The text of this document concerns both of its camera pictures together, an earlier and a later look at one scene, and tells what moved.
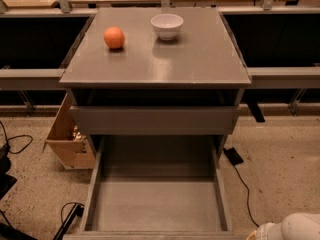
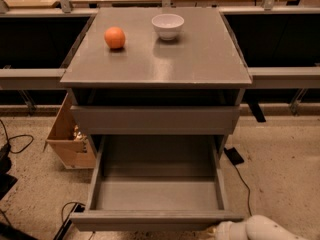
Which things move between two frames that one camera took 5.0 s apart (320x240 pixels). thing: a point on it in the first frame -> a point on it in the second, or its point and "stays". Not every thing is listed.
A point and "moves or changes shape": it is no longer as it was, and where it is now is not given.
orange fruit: (114, 37) stays
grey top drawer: (155, 120) stays
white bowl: (167, 25) stays
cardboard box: (73, 149) stays
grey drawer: (158, 187) moves or changes shape
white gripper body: (266, 231) -> (222, 233)
